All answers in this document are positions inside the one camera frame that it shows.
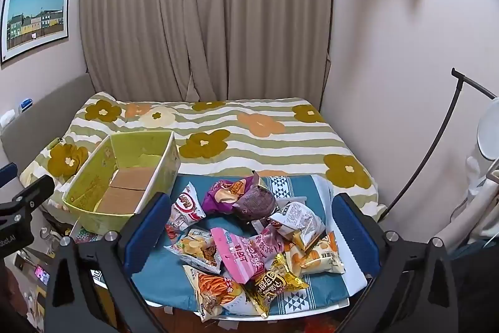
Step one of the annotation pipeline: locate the white packet with black text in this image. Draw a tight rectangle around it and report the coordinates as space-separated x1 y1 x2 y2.
266 201 327 252

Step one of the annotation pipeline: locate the purple chip bag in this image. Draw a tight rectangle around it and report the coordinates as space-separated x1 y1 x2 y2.
201 178 254 215

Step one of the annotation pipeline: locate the yellow chip packet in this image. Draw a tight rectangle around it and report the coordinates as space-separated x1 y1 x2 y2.
164 228 223 275

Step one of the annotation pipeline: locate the black floor lamp pole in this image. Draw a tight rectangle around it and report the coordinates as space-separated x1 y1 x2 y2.
380 68 499 221

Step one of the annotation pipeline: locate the floral striped blanket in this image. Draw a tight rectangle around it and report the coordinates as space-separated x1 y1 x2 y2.
19 91 387 225

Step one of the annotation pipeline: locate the small lit screen device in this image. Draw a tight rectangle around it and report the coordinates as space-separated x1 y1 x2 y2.
34 266 51 287

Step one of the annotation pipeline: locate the white frame stand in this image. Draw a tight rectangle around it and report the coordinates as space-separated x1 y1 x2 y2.
433 157 499 242

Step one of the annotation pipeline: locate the mauve snack bag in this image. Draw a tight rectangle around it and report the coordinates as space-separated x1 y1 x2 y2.
233 170 278 221

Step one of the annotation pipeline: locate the green cardboard box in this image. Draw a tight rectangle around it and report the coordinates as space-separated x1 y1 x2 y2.
61 130 181 234

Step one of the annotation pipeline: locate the grey bed headboard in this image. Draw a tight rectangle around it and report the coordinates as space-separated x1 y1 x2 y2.
0 73 93 179

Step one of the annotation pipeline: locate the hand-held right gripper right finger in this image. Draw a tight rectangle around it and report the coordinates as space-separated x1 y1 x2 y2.
331 193 459 333

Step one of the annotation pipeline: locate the gold and black snack packet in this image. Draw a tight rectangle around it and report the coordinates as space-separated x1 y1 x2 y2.
245 253 310 319

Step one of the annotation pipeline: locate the orange and white snack packet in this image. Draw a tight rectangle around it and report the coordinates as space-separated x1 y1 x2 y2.
284 231 347 276

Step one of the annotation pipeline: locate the blue patterned cloth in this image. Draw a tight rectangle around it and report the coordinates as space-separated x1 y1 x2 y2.
130 175 369 316

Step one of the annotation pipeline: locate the pink snack packet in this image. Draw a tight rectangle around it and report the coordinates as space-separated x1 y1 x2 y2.
211 227 287 285

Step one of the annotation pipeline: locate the framed houses picture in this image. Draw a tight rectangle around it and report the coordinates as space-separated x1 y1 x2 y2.
0 0 71 66

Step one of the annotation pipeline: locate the beige curtain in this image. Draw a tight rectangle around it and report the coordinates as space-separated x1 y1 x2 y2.
80 0 337 112

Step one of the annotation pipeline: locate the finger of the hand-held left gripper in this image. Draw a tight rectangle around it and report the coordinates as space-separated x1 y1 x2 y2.
10 174 56 211
0 162 19 187

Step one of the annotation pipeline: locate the white round lamp head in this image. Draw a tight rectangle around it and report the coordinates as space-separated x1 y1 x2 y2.
476 97 499 163

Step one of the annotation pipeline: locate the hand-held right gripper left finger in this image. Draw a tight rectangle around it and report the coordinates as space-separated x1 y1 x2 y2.
45 193 172 333

